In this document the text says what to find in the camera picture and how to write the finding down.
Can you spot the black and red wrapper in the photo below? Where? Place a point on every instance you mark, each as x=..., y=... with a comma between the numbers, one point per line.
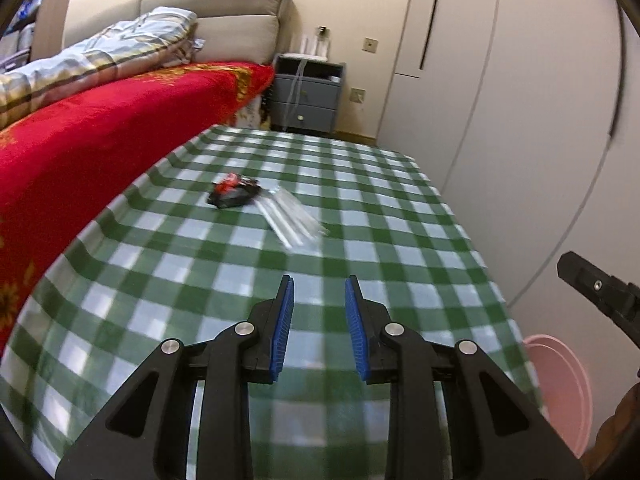
x=235, y=195

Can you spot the wooden shelf unit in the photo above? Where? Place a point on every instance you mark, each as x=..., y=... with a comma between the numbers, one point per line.
x=30, y=25

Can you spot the wall socket with plug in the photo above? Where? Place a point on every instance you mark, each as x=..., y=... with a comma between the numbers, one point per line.
x=357, y=94

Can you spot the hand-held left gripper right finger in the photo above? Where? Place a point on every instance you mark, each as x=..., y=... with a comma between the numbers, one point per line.
x=357, y=330

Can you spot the red floral blanket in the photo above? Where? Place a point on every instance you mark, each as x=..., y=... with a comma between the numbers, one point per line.
x=100, y=135

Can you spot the beige padded headboard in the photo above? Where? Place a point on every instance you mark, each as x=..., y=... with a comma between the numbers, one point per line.
x=225, y=30

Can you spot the white router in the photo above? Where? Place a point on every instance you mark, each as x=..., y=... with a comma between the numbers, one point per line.
x=310, y=49

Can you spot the pink plastic bin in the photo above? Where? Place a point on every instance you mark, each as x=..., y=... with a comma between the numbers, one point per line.
x=560, y=375

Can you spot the plain wall switch plate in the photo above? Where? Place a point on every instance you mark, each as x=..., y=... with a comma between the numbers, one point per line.
x=370, y=44

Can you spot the plaid quilt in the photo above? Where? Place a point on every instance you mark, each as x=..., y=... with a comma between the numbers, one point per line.
x=100, y=50

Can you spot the floral bed sheet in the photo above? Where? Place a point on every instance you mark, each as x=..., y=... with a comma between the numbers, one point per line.
x=252, y=115

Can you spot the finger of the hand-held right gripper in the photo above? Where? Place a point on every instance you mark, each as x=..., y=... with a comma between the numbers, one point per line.
x=595, y=285

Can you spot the white wardrobe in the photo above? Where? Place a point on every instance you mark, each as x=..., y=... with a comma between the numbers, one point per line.
x=525, y=110

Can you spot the grey nightstand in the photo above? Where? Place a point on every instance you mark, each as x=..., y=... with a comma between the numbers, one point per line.
x=310, y=100

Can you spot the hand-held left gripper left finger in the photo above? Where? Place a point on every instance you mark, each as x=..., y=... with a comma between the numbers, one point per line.
x=282, y=330

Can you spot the person's right hand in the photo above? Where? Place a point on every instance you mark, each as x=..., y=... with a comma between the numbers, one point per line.
x=617, y=425

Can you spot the clear plastic wrapper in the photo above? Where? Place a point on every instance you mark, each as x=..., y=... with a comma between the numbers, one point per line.
x=290, y=220

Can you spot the green checked tablecloth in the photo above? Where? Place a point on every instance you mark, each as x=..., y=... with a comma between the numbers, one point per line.
x=375, y=200

